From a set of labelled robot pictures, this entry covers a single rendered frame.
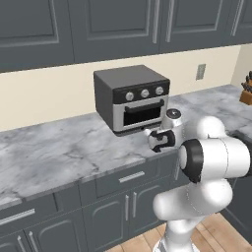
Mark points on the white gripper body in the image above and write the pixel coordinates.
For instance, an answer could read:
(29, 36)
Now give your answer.
(155, 136)

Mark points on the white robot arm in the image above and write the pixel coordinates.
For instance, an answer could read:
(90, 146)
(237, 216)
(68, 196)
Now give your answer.
(210, 197)

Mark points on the grey drawer front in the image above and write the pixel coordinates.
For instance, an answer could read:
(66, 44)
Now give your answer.
(49, 210)
(167, 169)
(105, 187)

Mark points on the grey toaster oven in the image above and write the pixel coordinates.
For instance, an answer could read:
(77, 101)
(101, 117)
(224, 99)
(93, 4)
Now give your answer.
(111, 88)

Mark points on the grey base cupboard door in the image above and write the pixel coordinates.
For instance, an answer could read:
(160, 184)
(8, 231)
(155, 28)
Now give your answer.
(105, 223)
(8, 244)
(62, 233)
(147, 210)

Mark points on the wooden knife block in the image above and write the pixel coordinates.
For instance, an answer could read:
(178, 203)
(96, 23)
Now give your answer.
(246, 95)

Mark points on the grey corner base cupboard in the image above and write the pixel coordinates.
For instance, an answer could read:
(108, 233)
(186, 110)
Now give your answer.
(241, 203)

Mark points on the grey wall socket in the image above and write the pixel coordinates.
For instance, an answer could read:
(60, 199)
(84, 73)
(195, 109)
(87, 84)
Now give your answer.
(201, 72)

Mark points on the grey wall cupboard door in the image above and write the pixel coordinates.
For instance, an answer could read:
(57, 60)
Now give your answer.
(246, 23)
(111, 26)
(32, 29)
(200, 19)

